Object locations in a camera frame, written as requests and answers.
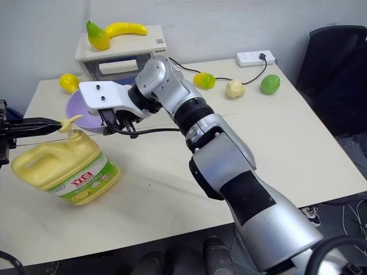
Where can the yellow green toy mango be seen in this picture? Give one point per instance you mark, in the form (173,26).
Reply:
(204,80)

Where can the white power strip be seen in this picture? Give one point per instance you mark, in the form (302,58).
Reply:
(249,58)

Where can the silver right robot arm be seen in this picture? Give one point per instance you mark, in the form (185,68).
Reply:
(223,149)

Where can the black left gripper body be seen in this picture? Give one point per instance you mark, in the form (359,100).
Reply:
(4,134)

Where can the cream toy garlic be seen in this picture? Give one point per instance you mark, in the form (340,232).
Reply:
(235,88)

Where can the white toaster oven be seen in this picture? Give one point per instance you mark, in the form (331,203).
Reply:
(129,43)

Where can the grey cloth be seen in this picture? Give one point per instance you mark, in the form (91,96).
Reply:
(354,151)

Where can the purple plastic bowl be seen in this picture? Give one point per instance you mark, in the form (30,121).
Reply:
(76,107)

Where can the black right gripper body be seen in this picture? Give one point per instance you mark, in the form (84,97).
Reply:
(107,114)

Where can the green toy lime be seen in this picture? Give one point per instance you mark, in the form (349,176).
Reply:
(270,84)

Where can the black office chair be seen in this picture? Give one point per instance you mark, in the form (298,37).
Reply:
(335,74)

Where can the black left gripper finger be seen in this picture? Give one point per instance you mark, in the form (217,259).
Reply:
(34,131)
(37,121)

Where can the yellow toy lemon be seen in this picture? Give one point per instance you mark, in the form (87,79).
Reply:
(68,82)

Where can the yellow pump detergent bottle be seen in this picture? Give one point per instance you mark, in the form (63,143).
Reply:
(71,154)

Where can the dark rounded shape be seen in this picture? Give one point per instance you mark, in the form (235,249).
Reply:
(218,257)

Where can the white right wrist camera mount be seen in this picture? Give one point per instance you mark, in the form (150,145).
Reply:
(114,94)

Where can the dark sneaker with white sole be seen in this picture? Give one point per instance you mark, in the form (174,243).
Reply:
(313,215)

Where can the yellow toy banana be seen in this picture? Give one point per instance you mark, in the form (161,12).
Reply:
(126,28)

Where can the green yellow toy pear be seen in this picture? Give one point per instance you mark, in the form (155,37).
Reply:
(97,37)

